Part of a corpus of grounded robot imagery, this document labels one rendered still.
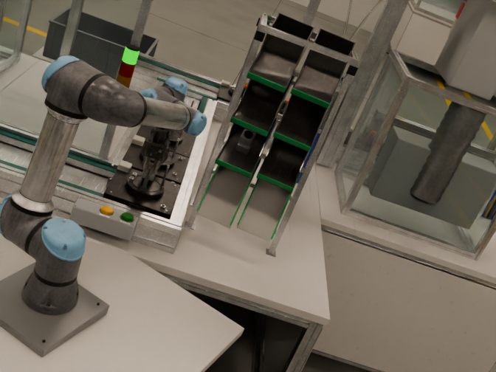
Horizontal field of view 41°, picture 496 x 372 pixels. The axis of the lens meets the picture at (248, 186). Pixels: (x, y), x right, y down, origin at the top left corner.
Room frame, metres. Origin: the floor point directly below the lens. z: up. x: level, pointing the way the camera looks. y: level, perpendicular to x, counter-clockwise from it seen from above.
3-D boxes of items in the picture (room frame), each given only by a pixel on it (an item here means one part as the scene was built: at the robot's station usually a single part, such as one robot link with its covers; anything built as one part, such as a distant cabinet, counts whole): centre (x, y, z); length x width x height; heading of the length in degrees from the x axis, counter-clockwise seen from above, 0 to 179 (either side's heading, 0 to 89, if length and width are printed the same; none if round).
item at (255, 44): (2.28, 0.00, 1.26); 0.36 x 0.21 x 0.80; 97
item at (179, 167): (2.36, 0.37, 1.01); 0.24 x 0.24 x 0.13; 7
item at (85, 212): (1.89, 0.40, 0.93); 0.21 x 0.07 x 0.06; 97
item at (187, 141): (2.61, 0.40, 1.01); 0.24 x 0.24 x 0.13; 7
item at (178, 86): (2.03, 0.33, 1.37); 0.09 x 0.08 x 0.11; 159
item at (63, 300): (1.48, 0.40, 0.94); 0.15 x 0.15 x 0.10
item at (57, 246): (1.47, 0.41, 1.06); 0.13 x 0.12 x 0.14; 69
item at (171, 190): (2.11, 0.34, 0.96); 0.24 x 0.24 x 0.02; 7
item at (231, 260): (2.55, 0.39, 0.84); 1.50 x 1.41 x 0.03; 97
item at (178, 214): (2.59, 0.40, 0.91); 1.24 x 0.33 x 0.10; 7
